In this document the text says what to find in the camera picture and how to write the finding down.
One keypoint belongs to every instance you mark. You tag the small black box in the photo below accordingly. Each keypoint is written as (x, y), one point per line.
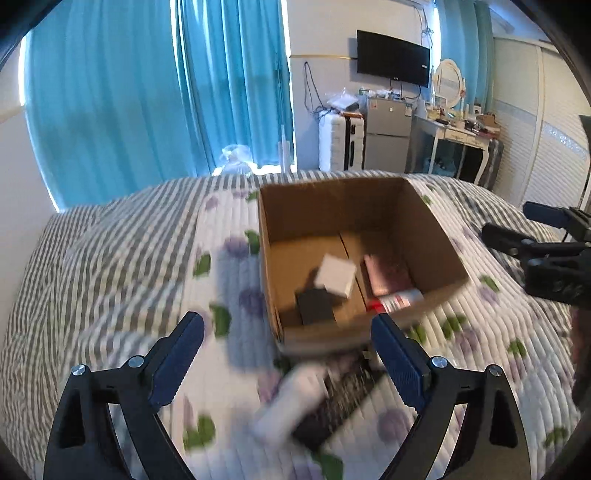
(315, 307)

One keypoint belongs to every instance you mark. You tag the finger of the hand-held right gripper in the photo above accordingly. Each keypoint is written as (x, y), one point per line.
(512, 242)
(554, 216)

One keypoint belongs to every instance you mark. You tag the pink packet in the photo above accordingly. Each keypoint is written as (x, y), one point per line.
(388, 276)

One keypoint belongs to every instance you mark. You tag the grey striped bedsheet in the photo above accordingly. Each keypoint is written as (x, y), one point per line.
(115, 258)

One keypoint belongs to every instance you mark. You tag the blue curtain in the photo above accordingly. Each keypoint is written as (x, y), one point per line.
(235, 78)
(106, 106)

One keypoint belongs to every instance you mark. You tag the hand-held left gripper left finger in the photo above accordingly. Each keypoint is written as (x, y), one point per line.
(178, 364)

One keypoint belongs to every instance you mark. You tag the plastic bags on suitcase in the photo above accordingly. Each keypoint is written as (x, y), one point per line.
(344, 102)

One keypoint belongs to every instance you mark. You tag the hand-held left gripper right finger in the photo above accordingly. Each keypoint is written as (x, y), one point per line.
(398, 364)

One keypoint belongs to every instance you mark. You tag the white bottle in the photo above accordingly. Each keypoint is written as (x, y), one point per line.
(293, 401)

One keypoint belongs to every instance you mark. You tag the black wall television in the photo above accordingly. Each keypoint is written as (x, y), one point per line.
(392, 57)

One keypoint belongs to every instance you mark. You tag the white wardrobe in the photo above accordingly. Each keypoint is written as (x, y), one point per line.
(540, 134)

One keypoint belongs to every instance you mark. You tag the white vanity table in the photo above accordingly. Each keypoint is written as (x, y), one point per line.
(455, 138)

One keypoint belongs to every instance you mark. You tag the red and white tube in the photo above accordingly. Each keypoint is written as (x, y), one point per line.
(397, 301)

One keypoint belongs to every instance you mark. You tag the black remote control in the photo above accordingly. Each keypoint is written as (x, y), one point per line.
(339, 399)

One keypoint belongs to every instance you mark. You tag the brown cardboard box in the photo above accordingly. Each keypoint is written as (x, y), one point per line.
(295, 221)

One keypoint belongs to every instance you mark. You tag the clear plastic bag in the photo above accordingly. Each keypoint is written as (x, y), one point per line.
(234, 159)

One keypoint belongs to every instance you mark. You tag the white suitcase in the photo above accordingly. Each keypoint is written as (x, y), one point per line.
(340, 144)

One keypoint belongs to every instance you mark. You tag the oval white mirror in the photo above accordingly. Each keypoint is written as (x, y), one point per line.
(449, 78)

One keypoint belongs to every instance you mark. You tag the small white box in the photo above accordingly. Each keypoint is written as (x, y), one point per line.
(336, 274)

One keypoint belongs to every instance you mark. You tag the grey mini fridge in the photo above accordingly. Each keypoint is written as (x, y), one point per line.
(388, 134)

